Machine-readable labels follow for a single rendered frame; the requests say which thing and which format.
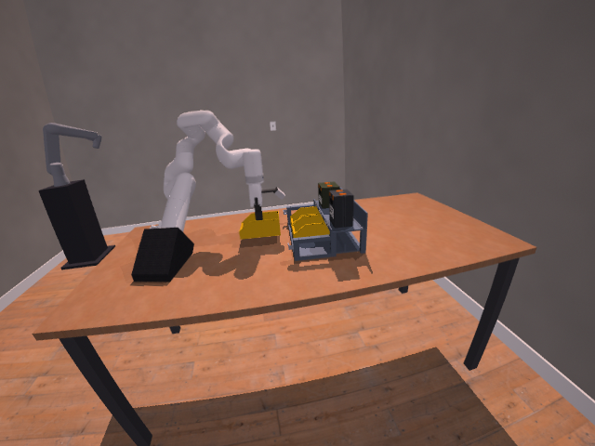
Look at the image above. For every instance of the yellow bin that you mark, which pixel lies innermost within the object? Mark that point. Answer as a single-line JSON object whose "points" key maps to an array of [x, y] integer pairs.
{"points": [[306, 211], [309, 226], [269, 226]]}

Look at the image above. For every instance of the dark olive case with orange latches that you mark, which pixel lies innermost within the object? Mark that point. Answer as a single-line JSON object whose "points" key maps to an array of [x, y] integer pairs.
{"points": [[323, 191]]}

